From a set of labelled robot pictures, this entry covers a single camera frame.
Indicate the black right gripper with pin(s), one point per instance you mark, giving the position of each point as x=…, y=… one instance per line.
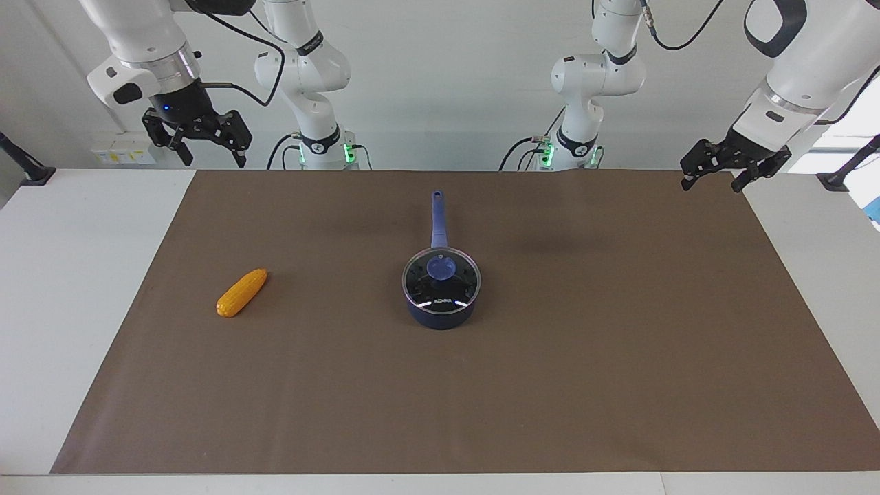
x=182, y=103

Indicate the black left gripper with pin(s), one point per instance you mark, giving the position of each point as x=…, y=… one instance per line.
x=753, y=148

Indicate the yellow corn cob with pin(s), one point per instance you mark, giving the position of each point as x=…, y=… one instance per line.
x=240, y=293

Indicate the dark blue saucepan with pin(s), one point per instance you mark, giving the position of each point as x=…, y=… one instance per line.
x=438, y=220

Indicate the glass lid with blue knob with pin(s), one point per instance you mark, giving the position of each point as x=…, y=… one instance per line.
x=441, y=268

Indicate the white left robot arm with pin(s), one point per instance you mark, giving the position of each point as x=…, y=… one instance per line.
x=591, y=75

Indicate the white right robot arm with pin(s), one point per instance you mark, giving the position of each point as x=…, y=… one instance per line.
x=306, y=69

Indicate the black clamp stand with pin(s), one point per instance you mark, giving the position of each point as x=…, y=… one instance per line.
x=31, y=172
x=835, y=180

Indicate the light blue object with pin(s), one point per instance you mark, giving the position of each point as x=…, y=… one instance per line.
x=875, y=212

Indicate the brown table mat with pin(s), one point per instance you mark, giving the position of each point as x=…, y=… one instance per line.
x=440, y=399

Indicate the white wall socket box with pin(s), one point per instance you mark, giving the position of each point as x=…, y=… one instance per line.
x=124, y=155

